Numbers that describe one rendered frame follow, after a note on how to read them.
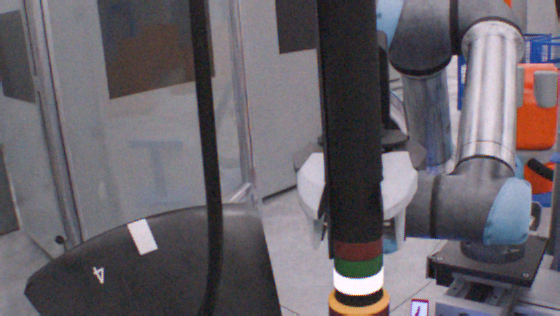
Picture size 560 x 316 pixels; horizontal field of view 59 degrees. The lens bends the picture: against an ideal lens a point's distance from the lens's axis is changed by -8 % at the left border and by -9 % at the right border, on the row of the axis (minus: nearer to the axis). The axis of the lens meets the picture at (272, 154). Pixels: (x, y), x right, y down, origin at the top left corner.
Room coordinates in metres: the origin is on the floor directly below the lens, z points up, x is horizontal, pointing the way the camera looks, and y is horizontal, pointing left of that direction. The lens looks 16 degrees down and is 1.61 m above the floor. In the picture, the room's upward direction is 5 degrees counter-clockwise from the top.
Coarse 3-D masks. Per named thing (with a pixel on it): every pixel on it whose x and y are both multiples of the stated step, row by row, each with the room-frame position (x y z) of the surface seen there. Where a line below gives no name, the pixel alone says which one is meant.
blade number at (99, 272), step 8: (88, 264) 0.40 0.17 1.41; (96, 264) 0.40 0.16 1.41; (104, 264) 0.40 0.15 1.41; (88, 272) 0.39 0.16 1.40; (96, 272) 0.40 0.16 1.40; (104, 272) 0.40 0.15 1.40; (96, 280) 0.39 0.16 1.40; (104, 280) 0.39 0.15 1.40; (112, 280) 0.39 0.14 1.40; (96, 288) 0.39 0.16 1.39; (104, 288) 0.39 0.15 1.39
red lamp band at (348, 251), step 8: (336, 240) 0.31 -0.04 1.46; (376, 240) 0.31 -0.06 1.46; (336, 248) 0.32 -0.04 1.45; (344, 248) 0.31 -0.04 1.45; (352, 248) 0.31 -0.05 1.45; (360, 248) 0.31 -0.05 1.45; (368, 248) 0.31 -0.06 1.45; (376, 248) 0.31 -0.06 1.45; (344, 256) 0.31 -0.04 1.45; (352, 256) 0.31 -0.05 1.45; (360, 256) 0.30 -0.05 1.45; (368, 256) 0.31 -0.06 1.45
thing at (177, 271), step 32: (160, 224) 0.44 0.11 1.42; (192, 224) 0.45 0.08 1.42; (224, 224) 0.46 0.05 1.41; (256, 224) 0.47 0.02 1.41; (64, 256) 0.40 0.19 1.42; (96, 256) 0.41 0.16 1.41; (128, 256) 0.41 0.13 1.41; (160, 256) 0.42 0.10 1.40; (192, 256) 0.42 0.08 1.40; (224, 256) 0.43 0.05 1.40; (256, 256) 0.43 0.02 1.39; (32, 288) 0.38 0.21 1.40; (64, 288) 0.38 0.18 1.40; (128, 288) 0.39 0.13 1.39; (160, 288) 0.39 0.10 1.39; (192, 288) 0.40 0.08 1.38; (224, 288) 0.40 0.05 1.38; (256, 288) 0.41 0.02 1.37
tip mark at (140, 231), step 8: (128, 224) 0.44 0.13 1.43; (136, 224) 0.44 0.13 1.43; (144, 224) 0.44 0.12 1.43; (136, 232) 0.43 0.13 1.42; (144, 232) 0.43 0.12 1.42; (136, 240) 0.42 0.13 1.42; (144, 240) 0.43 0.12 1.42; (152, 240) 0.43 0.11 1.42; (144, 248) 0.42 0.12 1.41; (152, 248) 0.42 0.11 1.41
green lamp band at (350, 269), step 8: (336, 264) 0.32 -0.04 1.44; (344, 264) 0.31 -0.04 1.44; (352, 264) 0.31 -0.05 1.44; (360, 264) 0.30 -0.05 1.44; (368, 264) 0.31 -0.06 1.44; (376, 264) 0.31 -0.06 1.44; (344, 272) 0.31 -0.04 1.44; (352, 272) 0.31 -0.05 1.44; (360, 272) 0.30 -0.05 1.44; (368, 272) 0.31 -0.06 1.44; (376, 272) 0.31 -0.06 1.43
